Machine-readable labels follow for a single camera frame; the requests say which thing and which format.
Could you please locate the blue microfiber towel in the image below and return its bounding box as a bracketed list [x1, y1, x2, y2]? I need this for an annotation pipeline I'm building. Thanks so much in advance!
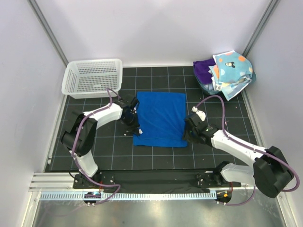
[133, 91, 187, 148]

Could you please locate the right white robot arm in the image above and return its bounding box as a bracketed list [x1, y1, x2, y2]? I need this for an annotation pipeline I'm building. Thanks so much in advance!
[183, 111, 294, 198]

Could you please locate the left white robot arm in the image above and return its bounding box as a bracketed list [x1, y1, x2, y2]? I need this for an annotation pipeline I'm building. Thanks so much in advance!
[61, 95, 142, 189]

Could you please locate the blue towel container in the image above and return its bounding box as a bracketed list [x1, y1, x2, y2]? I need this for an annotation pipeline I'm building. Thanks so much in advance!
[196, 72, 257, 95]

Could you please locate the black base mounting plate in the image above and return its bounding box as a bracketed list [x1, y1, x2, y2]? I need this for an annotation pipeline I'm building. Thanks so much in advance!
[73, 169, 241, 193]

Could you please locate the purple towel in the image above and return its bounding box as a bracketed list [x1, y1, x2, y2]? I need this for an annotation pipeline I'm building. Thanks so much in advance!
[193, 58, 216, 85]

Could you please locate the white perforated plastic basket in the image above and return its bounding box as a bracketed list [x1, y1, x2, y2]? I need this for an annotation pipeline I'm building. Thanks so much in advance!
[61, 59, 123, 99]

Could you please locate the light blue cartoon towel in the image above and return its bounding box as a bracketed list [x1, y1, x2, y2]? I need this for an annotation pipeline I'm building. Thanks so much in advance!
[209, 50, 253, 101]

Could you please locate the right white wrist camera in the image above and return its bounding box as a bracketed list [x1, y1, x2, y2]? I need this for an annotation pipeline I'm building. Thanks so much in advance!
[192, 106, 206, 122]

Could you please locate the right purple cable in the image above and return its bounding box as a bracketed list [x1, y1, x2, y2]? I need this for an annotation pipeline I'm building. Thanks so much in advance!
[191, 95, 301, 206]

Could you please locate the aluminium frame rail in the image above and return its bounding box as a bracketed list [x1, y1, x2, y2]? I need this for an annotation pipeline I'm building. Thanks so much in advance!
[30, 173, 243, 194]

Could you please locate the white slotted cable duct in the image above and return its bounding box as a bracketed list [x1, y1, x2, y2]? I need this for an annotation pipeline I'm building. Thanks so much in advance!
[40, 191, 217, 201]

